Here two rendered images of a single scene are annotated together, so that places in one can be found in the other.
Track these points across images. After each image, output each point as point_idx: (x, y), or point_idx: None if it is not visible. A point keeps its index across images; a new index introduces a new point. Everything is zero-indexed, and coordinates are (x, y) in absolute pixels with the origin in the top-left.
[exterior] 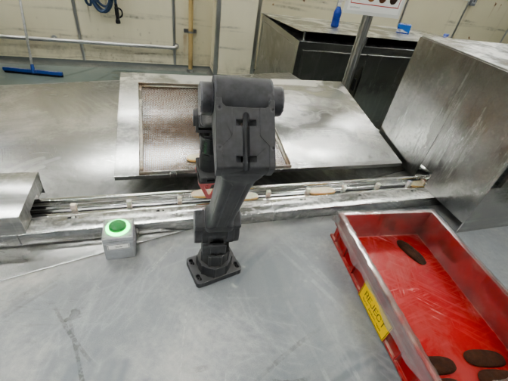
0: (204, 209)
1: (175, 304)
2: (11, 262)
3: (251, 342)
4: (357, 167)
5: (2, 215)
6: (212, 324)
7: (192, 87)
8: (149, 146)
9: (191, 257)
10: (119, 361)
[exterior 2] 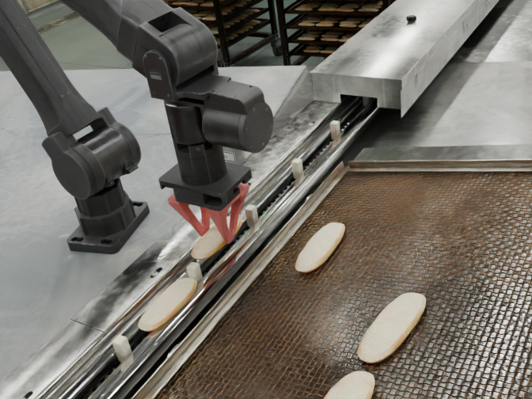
0: (116, 136)
1: None
2: (299, 111)
3: (2, 221)
4: None
5: (321, 66)
6: (57, 203)
7: None
8: (423, 181)
9: (143, 207)
10: None
